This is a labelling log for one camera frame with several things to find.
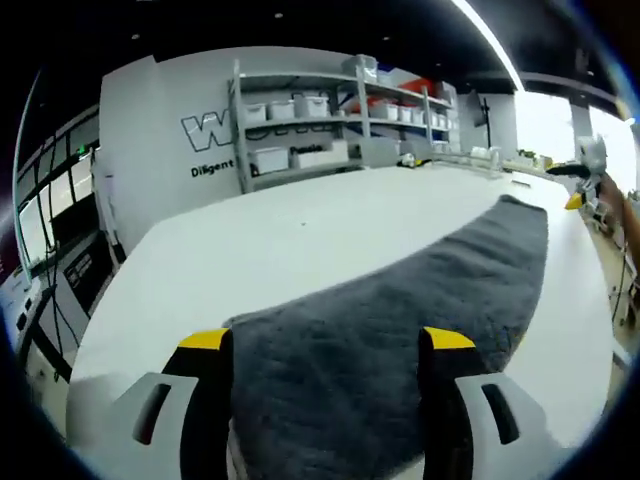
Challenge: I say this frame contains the small spare gripper on table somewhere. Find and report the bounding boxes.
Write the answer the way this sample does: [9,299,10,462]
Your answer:
[396,152,434,171]

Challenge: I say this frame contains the black cabinet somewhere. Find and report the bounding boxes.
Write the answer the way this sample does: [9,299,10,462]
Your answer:
[48,228,127,324]

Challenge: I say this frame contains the white wire rack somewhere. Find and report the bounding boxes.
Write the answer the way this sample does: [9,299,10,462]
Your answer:
[433,146,507,174]

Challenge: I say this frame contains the grey metal shelf rack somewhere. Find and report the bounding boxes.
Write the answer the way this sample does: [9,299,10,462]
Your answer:
[226,53,459,195]

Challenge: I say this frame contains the grey towel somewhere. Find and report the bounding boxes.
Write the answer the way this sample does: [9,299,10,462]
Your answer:
[222,193,550,480]

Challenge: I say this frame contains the row of white storage bins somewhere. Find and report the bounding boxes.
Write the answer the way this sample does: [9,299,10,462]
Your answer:
[244,54,454,174]

